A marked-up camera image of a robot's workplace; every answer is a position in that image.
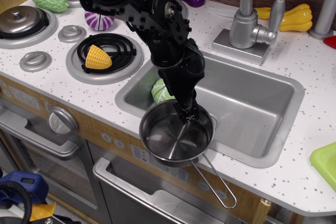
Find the yellow cloth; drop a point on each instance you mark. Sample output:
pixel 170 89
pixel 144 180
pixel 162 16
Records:
pixel 41 211

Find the grey post right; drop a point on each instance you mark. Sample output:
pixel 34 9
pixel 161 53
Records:
pixel 322 29

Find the grey stove knob middle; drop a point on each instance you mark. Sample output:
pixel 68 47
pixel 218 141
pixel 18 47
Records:
pixel 71 34

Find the grey stove knob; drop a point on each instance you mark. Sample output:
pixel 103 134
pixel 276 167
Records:
pixel 35 61
pixel 71 34

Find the silver oven door handle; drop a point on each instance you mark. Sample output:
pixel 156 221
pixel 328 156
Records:
pixel 15 125

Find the black front coil burner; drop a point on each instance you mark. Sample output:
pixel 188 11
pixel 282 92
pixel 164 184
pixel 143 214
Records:
pixel 120 49

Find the green toy cabbage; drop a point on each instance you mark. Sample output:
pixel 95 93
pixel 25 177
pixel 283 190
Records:
pixel 160 92

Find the yellow toy corn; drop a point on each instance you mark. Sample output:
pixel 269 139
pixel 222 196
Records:
pixel 97 59

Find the blue clamp tool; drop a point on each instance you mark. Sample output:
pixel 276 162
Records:
pixel 33 184

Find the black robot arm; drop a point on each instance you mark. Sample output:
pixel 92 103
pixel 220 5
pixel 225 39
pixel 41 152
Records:
pixel 160 24

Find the yellow toy pepper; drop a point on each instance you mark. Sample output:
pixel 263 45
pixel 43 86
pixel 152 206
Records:
pixel 297 19

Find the purple striped toy onion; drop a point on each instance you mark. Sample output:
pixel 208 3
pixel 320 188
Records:
pixel 98 22

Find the silver toy sink basin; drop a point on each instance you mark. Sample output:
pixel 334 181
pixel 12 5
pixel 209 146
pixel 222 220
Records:
pixel 253 110

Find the silver oven dial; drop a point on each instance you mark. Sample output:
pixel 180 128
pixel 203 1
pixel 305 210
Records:
pixel 61 121

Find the grey stove knob left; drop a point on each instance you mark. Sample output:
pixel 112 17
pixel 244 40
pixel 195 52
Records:
pixel 35 61

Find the steel pot lid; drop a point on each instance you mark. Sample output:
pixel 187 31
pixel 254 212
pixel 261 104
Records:
pixel 22 21

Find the steel pan with wire handle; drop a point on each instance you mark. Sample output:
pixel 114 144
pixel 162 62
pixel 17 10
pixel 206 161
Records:
pixel 174 144

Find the red toy item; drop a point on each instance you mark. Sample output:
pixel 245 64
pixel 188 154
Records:
pixel 330 41

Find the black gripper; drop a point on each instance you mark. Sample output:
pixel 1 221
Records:
pixel 181 81

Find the silver dishwasher door handle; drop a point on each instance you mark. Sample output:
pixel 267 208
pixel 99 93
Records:
pixel 134 195

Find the lime green plastic plate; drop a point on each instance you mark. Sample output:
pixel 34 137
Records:
pixel 323 160

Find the silver toy faucet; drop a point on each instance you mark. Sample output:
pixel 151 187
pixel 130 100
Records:
pixel 247 40

